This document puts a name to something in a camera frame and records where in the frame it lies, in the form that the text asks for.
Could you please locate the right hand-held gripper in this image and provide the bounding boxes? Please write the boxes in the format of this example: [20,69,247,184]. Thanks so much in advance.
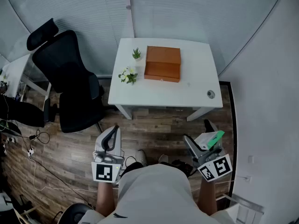
[183,119,233,183]

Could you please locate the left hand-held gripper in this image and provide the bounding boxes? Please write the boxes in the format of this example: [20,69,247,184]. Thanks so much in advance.
[91,126,126,184]

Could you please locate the white and green cardboard box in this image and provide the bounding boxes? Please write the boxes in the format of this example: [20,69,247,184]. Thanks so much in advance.
[195,130,226,151]

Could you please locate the orange wooden box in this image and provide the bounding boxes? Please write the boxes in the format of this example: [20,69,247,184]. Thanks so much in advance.
[143,45,182,84]

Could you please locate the person's left forearm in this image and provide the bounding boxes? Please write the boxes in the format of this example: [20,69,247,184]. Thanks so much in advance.
[95,181,117,217]

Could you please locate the person's right forearm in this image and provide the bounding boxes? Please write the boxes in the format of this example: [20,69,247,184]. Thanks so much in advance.
[197,177,218,217]

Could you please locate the white table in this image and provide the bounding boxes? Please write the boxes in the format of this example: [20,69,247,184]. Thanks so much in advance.
[107,37,224,122]

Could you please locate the person's black trousers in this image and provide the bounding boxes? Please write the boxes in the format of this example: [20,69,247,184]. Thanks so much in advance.
[121,160,194,179]

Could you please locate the person's left white shoe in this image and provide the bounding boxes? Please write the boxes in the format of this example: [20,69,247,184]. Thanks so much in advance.
[136,149,148,167]

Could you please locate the white flower plant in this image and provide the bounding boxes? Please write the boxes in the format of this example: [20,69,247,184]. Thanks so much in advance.
[118,65,139,86]

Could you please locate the black office chair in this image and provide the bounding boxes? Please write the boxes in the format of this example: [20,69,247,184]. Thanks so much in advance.
[26,17,106,134]

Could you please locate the person's white shirt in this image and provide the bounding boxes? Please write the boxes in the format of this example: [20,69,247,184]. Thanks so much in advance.
[78,163,237,224]

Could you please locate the black round stool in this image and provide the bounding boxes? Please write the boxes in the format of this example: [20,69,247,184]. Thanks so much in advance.
[57,203,95,224]

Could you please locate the small potted succulent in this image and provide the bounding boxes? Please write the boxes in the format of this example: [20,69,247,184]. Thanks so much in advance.
[131,47,142,63]

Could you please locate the black bag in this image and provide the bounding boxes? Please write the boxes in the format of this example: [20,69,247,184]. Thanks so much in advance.
[0,94,45,128]

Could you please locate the white power strip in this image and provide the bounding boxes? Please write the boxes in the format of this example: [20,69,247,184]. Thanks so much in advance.
[4,136,19,145]

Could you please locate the white side desk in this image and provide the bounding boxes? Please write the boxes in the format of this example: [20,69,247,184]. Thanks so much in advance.
[0,53,52,102]

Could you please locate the black floor cable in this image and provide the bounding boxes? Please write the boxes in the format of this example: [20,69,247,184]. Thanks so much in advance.
[29,157,94,208]

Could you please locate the metal frame rack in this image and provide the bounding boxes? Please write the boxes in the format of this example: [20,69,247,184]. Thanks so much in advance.
[221,193,266,224]

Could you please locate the white floor cable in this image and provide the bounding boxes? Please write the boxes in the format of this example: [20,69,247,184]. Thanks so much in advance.
[28,156,99,193]

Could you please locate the grey partition post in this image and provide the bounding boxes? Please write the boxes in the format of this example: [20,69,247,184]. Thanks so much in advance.
[124,0,136,39]

